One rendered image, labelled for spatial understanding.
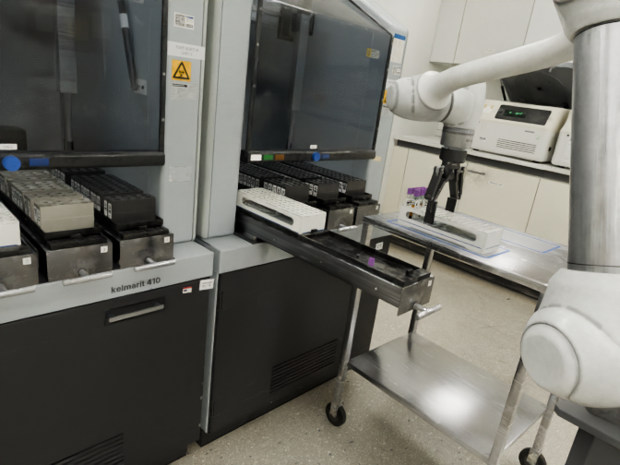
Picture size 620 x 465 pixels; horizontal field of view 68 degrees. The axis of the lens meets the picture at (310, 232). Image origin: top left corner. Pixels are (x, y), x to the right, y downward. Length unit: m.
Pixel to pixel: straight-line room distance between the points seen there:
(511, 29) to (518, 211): 1.32
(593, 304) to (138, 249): 0.92
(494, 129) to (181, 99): 2.60
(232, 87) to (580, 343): 1.00
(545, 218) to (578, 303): 2.58
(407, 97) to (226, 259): 0.65
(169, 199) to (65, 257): 0.31
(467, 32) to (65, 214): 3.36
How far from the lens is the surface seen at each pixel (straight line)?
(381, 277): 1.07
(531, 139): 3.37
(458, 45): 4.00
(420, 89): 1.25
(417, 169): 3.75
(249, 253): 1.36
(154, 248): 1.18
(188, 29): 1.24
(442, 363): 1.85
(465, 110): 1.35
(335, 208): 1.57
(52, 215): 1.15
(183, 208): 1.29
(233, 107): 1.32
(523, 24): 3.82
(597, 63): 0.85
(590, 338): 0.77
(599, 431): 1.00
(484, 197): 3.50
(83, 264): 1.12
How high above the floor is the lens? 1.20
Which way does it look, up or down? 18 degrees down
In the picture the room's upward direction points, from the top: 8 degrees clockwise
